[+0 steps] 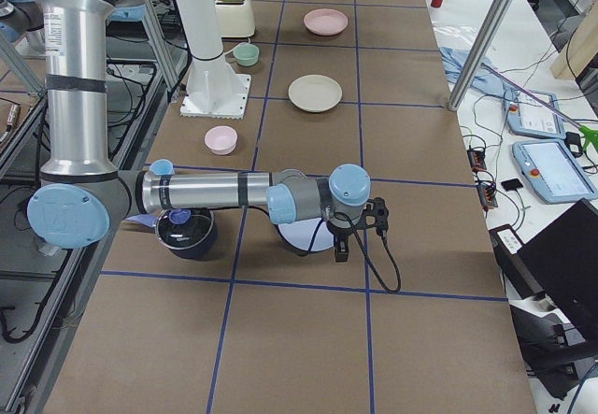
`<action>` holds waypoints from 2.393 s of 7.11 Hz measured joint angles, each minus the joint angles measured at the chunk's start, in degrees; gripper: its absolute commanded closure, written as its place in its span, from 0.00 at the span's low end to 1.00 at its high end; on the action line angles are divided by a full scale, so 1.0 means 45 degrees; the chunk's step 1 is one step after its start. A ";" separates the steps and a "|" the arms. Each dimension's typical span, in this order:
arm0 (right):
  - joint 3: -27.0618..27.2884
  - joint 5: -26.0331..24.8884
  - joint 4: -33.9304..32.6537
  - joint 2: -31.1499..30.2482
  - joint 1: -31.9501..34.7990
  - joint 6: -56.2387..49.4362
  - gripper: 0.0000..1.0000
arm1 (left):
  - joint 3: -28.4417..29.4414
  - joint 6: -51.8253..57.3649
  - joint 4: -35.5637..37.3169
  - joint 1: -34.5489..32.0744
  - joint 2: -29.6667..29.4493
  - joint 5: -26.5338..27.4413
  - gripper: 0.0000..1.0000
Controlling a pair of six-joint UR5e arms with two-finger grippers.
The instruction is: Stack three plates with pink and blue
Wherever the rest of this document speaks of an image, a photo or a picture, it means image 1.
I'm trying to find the dark blue lidded pot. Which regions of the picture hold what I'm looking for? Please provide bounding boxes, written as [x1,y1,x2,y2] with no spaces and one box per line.
[126,208,218,260]

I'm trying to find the green tipped metal rod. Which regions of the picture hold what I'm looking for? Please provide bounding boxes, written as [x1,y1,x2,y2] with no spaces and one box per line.
[480,63,598,151]

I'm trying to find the pink bowl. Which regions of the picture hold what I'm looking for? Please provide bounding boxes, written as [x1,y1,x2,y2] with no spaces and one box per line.
[204,125,238,155]

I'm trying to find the teach pendant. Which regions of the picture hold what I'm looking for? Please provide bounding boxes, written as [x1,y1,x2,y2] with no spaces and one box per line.
[503,92,566,140]
[511,139,597,204]

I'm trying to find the near teach pendant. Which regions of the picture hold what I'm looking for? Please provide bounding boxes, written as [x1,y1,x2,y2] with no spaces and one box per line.
[511,139,597,204]

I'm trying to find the cream plate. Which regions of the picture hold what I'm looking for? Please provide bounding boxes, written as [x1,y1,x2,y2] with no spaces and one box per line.
[288,75,343,113]

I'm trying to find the green bowl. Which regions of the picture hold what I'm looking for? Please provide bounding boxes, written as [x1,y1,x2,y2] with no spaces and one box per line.
[233,43,260,67]

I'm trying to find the black monitor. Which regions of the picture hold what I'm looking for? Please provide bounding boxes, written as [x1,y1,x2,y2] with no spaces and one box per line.
[519,199,597,340]

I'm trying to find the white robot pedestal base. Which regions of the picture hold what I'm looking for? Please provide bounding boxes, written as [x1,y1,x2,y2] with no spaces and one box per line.
[176,0,251,120]

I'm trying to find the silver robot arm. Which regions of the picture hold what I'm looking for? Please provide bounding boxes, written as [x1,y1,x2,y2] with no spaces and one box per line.
[27,0,374,262]

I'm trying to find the aluminium frame post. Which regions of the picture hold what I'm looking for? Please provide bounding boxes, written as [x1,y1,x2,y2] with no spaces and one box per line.
[448,0,512,111]

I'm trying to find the light blue cup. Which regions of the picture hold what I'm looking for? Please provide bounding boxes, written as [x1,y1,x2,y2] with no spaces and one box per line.
[149,159,175,176]

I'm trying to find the pink plate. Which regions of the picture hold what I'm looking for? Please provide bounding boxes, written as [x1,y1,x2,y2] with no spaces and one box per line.
[303,8,349,36]

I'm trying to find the light blue cloth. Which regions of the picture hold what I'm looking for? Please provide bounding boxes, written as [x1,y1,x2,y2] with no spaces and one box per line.
[438,45,520,97]

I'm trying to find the cream toaster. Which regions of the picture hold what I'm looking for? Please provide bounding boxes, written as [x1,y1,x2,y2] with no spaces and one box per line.
[214,0,256,38]

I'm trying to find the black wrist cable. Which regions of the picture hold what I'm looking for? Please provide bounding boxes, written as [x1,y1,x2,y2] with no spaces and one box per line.
[307,215,403,293]

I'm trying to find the blue plate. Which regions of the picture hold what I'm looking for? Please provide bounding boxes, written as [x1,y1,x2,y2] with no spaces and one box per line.
[277,218,334,252]

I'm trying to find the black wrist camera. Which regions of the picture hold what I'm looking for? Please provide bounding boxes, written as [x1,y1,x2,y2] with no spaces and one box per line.
[363,197,390,239]

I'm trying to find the far teach pendant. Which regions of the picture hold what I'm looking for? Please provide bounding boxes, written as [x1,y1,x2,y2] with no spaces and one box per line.
[503,92,566,140]

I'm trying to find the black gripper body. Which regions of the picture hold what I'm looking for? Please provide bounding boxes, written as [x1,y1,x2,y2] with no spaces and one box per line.
[326,215,357,252]

